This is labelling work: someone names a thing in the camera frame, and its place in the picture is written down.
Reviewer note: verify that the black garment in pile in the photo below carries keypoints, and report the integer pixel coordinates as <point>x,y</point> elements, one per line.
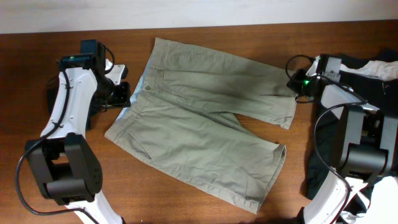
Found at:
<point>348,99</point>

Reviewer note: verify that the khaki shorts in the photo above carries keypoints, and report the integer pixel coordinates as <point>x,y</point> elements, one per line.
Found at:
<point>183,121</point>

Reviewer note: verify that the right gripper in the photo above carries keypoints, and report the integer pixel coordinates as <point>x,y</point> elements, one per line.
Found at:
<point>296,83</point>

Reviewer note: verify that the white garment in pile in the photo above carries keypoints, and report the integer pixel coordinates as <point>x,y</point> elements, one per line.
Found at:
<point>373,69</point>

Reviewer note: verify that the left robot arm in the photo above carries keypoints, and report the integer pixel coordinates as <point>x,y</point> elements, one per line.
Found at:
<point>65,168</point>

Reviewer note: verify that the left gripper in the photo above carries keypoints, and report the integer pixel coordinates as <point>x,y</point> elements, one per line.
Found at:
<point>123,94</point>

